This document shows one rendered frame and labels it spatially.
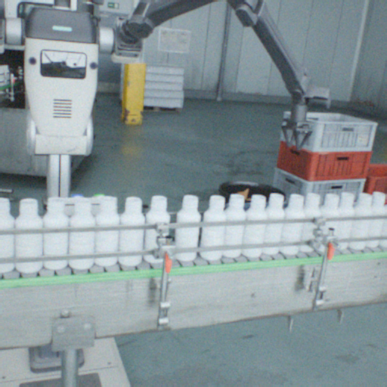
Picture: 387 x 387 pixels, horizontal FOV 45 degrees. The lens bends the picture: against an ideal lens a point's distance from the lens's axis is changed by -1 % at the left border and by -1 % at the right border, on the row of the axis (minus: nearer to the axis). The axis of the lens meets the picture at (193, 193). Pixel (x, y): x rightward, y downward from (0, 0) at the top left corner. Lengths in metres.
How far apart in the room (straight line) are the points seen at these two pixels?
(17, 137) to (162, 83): 6.19
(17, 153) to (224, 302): 3.88
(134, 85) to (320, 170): 5.69
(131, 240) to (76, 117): 0.63
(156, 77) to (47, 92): 9.04
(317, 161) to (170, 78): 7.51
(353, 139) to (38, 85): 2.62
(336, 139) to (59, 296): 2.78
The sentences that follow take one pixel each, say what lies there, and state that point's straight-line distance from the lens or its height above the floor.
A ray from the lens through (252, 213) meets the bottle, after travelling 1.25.
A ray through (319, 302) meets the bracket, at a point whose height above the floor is 0.89.
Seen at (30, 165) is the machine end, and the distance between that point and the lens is 4.94.
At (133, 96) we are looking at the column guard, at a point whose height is 0.51.
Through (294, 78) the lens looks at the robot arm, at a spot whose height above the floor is 1.46.
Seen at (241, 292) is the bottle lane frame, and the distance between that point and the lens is 1.30.
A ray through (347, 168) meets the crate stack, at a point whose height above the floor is 0.76.
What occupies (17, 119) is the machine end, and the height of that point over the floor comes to 0.66.
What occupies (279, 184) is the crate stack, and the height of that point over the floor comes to 0.55.
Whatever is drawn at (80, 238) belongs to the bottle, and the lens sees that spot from 1.11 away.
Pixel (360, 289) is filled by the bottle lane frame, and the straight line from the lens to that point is 1.54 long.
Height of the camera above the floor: 1.53
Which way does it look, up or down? 18 degrees down
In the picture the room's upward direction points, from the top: 6 degrees clockwise
